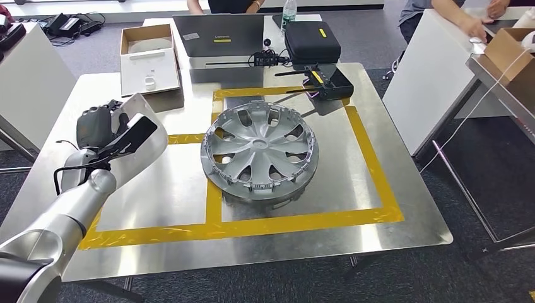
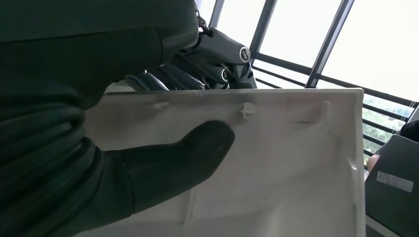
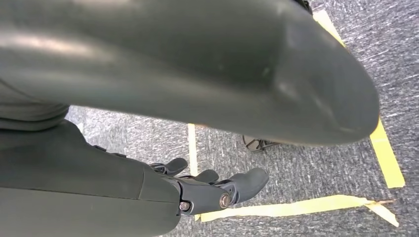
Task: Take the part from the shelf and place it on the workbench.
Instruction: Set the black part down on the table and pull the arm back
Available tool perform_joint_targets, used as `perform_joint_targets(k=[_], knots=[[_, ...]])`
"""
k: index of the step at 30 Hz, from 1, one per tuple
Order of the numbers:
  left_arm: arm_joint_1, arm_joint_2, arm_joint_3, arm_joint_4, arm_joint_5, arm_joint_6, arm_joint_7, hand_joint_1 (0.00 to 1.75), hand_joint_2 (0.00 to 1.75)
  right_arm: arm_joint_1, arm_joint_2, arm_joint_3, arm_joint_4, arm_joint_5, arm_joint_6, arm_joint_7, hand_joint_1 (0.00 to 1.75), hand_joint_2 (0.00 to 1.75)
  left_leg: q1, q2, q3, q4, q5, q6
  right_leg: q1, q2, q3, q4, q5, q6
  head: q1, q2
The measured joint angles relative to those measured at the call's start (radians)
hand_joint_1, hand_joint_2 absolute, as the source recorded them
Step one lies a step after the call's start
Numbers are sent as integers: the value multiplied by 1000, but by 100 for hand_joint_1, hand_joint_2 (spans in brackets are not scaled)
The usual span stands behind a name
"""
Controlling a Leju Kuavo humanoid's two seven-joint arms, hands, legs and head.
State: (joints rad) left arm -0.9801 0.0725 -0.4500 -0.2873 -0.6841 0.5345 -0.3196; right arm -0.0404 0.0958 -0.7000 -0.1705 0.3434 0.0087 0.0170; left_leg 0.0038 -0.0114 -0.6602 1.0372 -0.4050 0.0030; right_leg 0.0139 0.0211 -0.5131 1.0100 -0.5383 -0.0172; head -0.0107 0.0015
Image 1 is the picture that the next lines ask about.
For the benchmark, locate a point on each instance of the steel workbench table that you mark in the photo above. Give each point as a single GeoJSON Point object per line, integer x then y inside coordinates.
{"type": "Point", "coordinates": [175, 184]}

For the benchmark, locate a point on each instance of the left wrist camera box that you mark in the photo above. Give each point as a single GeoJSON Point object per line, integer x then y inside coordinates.
{"type": "Point", "coordinates": [138, 134]}

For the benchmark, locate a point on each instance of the white partition panel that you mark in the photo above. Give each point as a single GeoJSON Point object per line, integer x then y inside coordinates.
{"type": "Point", "coordinates": [434, 83]}

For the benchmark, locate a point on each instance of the black zip case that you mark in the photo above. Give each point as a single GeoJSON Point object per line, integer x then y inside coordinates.
{"type": "Point", "coordinates": [311, 42]}

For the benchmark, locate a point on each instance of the brown cardboard box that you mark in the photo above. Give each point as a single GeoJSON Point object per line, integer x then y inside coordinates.
{"type": "Point", "coordinates": [505, 50]}

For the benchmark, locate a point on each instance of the grey laptop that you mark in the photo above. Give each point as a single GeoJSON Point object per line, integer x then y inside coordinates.
{"type": "Point", "coordinates": [217, 29]}

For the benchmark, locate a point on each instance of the white desk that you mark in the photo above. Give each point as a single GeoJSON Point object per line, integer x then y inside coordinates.
{"type": "Point", "coordinates": [271, 30]}

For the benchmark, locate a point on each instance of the person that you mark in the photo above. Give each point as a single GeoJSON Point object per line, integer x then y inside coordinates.
{"type": "Point", "coordinates": [418, 8]}
{"type": "Point", "coordinates": [230, 5]}

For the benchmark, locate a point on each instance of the clear water bottle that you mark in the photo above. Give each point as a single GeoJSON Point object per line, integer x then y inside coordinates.
{"type": "Point", "coordinates": [289, 14]}

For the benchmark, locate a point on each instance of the white rounded object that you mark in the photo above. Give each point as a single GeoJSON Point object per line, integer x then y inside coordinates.
{"type": "Point", "coordinates": [527, 42]}

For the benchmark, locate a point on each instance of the black power adapters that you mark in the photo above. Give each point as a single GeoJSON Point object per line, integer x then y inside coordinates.
{"type": "Point", "coordinates": [62, 25]}

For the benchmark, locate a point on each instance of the cardboard box with white insert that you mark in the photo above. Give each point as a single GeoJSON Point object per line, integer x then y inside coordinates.
{"type": "Point", "coordinates": [150, 75]}

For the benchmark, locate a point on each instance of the white plastic shell part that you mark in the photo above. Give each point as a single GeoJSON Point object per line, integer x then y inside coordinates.
{"type": "Point", "coordinates": [146, 159]}

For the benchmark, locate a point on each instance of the black router with antennas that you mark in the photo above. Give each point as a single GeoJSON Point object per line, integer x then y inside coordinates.
{"type": "Point", "coordinates": [334, 88]}

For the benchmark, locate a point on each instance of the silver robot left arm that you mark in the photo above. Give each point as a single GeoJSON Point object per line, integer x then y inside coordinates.
{"type": "Point", "coordinates": [62, 226]}

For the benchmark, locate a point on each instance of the metal side table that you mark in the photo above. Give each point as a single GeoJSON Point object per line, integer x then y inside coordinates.
{"type": "Point", "coordinates": [514, 104]}

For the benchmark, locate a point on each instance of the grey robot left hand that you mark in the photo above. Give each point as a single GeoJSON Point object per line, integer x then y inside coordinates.
{"type": "Point", "coordinates": [94, 127]}

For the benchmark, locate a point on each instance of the silver wheel hubcap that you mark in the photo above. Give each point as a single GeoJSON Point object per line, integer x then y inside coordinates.
{"type": "Point", "coordinates": [259, 146]}

